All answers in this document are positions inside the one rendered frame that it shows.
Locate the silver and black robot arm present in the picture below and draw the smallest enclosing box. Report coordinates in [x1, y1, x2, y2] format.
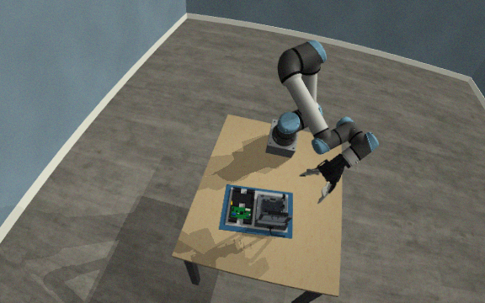
[272, 40, 379, 166]

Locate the green circuit board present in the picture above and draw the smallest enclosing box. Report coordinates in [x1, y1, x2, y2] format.
[231, 206, 251, 219]

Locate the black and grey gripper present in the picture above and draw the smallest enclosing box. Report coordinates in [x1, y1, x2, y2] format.
[299, 154, 350, 204]

